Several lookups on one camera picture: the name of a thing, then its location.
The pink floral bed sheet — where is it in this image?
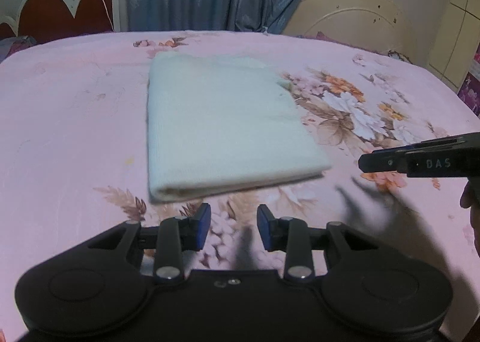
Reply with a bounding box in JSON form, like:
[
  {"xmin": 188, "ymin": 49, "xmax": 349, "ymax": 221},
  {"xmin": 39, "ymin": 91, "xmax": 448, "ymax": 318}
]
[{"xmin": 1, "ymin": 32, "xmax": 479, "ymax": 341}]

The red heart-shaped headboard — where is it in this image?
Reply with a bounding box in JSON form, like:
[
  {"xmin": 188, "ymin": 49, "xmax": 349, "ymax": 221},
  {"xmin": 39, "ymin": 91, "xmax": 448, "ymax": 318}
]
[{"xmin": 1, "ymin": 0, "xmax": 120, "ymax": 44}]

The pale green knit sweater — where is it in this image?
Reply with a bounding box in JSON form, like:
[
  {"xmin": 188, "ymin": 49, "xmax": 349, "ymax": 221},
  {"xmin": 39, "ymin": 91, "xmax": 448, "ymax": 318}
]
[{"xmin": 147, "ymin": 52, "xmax": 331, "ymax": 203}]

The person right hand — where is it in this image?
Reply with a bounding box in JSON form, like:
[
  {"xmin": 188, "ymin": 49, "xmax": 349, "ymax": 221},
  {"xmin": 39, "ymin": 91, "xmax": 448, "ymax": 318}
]
[{"xmin": 460, "ymin": 180, "xmax": 480, "ymax": 255}]

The pile of clothes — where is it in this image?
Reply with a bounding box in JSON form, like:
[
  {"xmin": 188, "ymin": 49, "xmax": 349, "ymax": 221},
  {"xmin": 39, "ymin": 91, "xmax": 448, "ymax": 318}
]
[{"xmin": 0, "ymin": 36, "xmax": 37, "ymax": 62}]

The cream arched headboard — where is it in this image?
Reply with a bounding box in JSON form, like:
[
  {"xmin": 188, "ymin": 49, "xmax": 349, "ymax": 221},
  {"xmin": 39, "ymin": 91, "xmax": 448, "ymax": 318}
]
[{"xmin": 283, "ymin": 0, "xmax": 417, "ymax": 63}]

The magenta pillow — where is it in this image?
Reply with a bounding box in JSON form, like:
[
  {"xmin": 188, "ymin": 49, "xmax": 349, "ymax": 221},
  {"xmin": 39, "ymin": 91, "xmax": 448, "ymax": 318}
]
[{"xmin": 295, "ymin": 31, "xmax": 378, "ymax": 54}]

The magenta wall poster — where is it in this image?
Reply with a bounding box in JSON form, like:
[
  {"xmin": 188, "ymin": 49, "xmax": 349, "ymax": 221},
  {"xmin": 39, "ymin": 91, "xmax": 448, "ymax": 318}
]
[
  {"xmin": 457, "ymin": 73, "xmax": 480, "ymax": 116},
  {"xmin": 470, "ymin": 46, "xmax": 480, "ymax": 78}
]

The upper magenta wall poster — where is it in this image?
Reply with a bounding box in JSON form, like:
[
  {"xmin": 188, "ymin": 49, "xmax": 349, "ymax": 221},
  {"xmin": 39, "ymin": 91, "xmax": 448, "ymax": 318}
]
[{"xmin": 470, "ymin": 46, "xmax": 480, "ymax": 78}]

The lower magenta wall poster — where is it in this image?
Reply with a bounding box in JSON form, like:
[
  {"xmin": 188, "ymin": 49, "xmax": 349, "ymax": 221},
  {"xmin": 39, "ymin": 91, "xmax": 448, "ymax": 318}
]
[{"xmin": 457, "ymin": 73, "xmax": 480, "ymax": 116}]

